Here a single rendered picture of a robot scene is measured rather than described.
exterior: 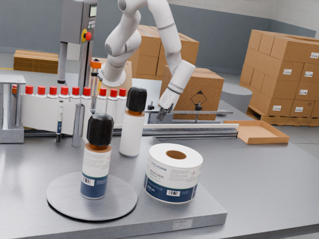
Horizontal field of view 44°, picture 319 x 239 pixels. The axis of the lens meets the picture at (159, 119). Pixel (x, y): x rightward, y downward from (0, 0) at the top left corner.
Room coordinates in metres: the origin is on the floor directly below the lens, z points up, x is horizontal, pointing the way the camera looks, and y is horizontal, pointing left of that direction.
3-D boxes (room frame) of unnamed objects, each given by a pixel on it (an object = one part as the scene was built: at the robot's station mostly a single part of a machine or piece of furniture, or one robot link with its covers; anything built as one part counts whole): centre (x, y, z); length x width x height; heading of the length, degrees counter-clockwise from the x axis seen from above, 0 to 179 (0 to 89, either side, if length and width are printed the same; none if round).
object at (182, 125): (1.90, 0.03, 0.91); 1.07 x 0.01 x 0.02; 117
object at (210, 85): (2.39, -0.16, 0.99); 0.30 x 0.24 x 0.27; 113
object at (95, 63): (1.85, 0.33, 1.05); 0.10 x 0.04 x 0.33; 27
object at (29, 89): (1.66, 0.59, 0.98); 0.05 x 0.05 x 0.20
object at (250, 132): (2.26, -0.58, 0.85); 0.30 x 0.26 x 0.04; 117
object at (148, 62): (5.74, 0.23, 0.45); 1.20 x 0.83 x 0.89; 22
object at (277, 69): (5.64, -1.74, 0.57); 1.20 x 0.83 x 1.14; 113
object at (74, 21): (1.83, 0.44, 1.38); 0.17 x 0.10 x 0.19; 172
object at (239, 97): (4.23, -0.72, 0.31); 0.46 x 0.46 x 0.62
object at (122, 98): (1.87, 0.20, 0.98); 0.05 x 0.05 x 0.20
